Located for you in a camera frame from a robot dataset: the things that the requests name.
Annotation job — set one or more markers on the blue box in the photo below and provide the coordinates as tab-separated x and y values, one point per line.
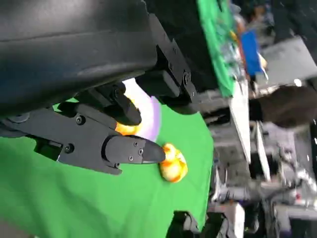
250	52

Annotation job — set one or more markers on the dark rounded background object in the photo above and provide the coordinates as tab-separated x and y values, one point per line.
284	106

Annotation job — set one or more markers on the green cloth on background table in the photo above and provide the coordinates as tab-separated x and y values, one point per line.
218	49

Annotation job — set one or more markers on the lilac plate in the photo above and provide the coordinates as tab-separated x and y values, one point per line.
151	116

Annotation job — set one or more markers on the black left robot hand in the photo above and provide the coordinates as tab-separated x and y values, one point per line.
74	49

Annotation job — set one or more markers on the white table board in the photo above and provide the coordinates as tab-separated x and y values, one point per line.
240	119

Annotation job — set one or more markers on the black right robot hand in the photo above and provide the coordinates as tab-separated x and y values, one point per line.
183	223

